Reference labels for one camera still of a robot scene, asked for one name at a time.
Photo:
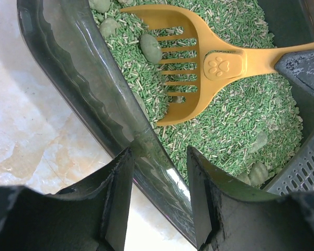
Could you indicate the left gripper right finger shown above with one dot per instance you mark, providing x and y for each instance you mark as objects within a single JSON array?
[{"x": 231, "y": 215}]

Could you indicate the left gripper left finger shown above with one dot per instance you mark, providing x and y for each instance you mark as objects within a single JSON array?
[{"x": 91, "y": 214}]

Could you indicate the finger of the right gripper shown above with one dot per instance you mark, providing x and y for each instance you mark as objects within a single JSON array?
[{"x": 298, "y": 67}]

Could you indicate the yellow litter scoop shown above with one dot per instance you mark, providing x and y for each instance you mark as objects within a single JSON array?
[{"x": 218, "y": 62}]

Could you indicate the dark grey litter box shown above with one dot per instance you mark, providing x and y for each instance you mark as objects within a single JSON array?
[{"x": 65, "y": 42}]

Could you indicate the green litter pellets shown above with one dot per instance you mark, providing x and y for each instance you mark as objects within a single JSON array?
[{"x": 251, "y": 129}]

